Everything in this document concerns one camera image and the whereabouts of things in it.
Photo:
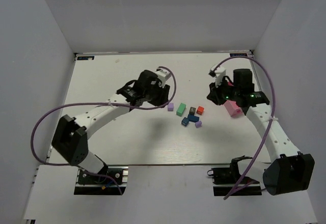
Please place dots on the left blue table label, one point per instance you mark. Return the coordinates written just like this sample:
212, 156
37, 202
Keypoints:
85, 58

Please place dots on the brown cube block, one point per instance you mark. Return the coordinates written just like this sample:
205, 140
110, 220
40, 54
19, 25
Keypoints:
192, 110

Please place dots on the pink plastic box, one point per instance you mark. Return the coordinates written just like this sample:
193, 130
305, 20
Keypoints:
232, 108

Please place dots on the purple cube block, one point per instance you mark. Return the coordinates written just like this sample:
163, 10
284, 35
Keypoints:
170, 106

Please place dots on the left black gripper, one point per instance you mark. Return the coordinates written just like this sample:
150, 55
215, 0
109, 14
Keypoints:
160, 98

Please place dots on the small purple block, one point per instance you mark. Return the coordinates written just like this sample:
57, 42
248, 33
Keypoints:
198, 124

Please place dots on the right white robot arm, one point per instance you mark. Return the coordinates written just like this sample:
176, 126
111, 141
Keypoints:
289, 169

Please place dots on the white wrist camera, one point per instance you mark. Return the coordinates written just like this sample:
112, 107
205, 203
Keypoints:
163, 75
218, 73

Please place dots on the blue cube block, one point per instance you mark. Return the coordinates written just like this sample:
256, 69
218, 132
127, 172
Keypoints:
185, 121

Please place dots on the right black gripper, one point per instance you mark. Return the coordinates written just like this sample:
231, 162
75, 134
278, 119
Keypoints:
215, 96

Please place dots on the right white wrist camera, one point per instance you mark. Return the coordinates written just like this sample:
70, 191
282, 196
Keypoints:
218, 73

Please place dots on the blue rectangular block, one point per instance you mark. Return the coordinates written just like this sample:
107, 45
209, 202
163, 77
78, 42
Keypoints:
192, 118

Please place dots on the blue table label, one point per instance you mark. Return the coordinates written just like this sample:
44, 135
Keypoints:
238, 54
85, 58

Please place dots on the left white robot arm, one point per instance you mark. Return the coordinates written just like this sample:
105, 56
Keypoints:
71, 136

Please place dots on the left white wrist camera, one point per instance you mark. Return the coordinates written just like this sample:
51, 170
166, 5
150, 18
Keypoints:
163, 75

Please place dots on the orange cube block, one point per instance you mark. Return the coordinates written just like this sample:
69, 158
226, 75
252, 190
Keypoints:
200, 110

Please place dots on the right blue table label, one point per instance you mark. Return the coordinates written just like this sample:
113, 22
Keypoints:
238, 54

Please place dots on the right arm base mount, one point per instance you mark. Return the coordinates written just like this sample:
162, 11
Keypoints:
223, 182

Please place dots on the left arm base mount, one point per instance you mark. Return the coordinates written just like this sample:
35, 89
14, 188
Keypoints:
91, 185

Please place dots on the green rectangular block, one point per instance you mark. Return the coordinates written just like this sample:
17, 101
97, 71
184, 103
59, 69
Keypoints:
181, 108

